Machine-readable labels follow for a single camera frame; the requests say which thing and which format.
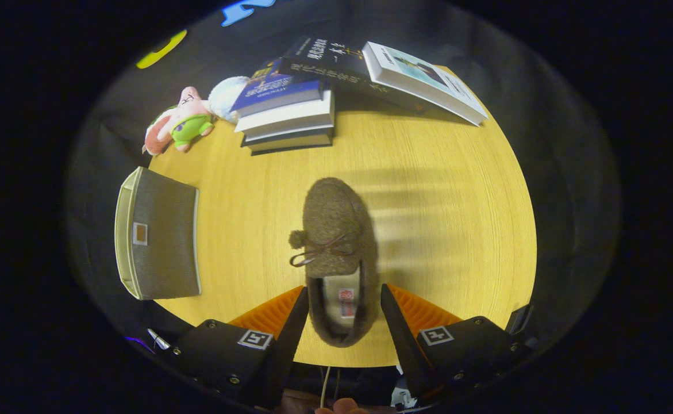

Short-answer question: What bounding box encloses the thick white book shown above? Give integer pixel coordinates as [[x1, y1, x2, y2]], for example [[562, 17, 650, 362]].
[[234, 89, 336, 139]]

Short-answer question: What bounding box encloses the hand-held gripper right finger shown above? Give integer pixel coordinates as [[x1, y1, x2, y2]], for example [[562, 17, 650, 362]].
[[380, 283, 529, 403]]

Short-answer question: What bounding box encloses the pink starfish plush toy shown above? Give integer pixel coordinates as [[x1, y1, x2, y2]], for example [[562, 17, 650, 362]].
[[158, 86, 217, 153]]

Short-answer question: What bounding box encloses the brown fuzzy slipper shoe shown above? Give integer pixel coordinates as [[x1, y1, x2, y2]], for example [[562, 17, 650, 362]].
[[289, 177, 380, 348]]

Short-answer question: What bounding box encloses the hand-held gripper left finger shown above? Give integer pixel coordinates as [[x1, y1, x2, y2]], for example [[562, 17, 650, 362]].
[[167, 286, 311, 409]]

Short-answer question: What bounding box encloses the grey fabric storage box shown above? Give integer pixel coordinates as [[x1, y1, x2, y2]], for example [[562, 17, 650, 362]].
[[114, 166, 202, 301]]

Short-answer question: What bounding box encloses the dark cover flat book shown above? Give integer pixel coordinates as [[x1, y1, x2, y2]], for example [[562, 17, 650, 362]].
[[240, 126, 334, 156]]

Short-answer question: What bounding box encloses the watermelon slice plush toy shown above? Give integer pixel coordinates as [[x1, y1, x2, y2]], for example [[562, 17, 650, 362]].
[[142, 106, 179, 156]]

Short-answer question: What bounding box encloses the blue cover book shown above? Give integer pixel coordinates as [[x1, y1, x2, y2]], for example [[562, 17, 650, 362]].
[[230, 57, 322, 118]]

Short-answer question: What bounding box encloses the white leaning book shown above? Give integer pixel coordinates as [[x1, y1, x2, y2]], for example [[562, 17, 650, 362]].
[[362, 41, 489, 127]]

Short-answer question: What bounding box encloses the black leaning book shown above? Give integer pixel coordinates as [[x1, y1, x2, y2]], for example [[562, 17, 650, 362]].
[[279, 36, 434, 114]]

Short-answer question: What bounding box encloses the white and blue plush toy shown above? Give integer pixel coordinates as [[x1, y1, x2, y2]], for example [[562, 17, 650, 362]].
[[208, 76, 251, 124]]

